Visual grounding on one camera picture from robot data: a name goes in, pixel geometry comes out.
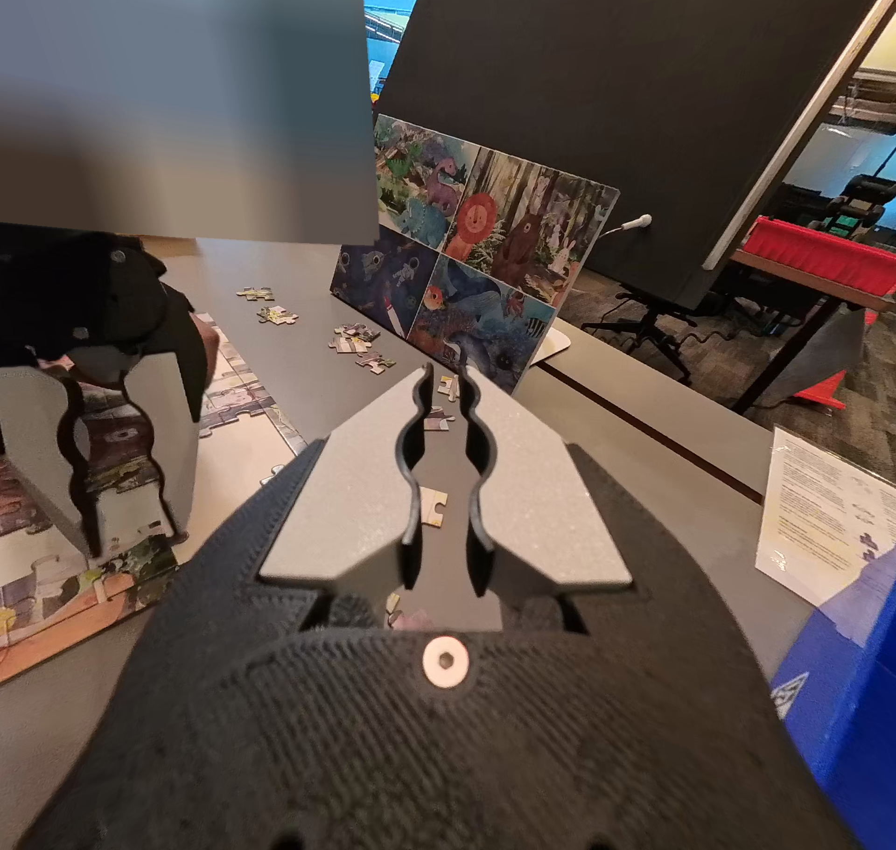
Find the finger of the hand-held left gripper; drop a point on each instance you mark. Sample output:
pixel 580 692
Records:
pixel 28 430
pixel 175 458

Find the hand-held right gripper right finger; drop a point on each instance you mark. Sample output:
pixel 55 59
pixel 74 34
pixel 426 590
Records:
pixel 546 514

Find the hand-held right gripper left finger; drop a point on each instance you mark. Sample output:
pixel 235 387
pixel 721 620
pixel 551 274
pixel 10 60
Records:
pixel 336 507

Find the animal jigsaw puzzle board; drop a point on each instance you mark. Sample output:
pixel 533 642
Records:
pixel 238 465

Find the jigsaw pieces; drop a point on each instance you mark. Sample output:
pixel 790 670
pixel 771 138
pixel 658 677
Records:
pixel 353 338

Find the printed paper sheet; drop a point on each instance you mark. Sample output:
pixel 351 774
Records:
pixel 812 514

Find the puzzle box with pictures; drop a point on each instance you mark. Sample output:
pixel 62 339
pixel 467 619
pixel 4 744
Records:
pixel 490 234

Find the white stand knob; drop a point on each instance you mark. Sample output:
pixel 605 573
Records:
pixel 638 221

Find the blue plastic bin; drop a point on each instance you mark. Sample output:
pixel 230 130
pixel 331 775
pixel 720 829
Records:
pixel 854 710

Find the red cloth table cover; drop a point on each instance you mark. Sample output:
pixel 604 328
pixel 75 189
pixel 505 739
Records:
pixel 805 248

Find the large dark partition panel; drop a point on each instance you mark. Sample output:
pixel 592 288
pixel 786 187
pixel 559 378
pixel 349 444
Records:
pixel 595 59

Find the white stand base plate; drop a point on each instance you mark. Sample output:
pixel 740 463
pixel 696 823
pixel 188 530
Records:
pixel 560 343

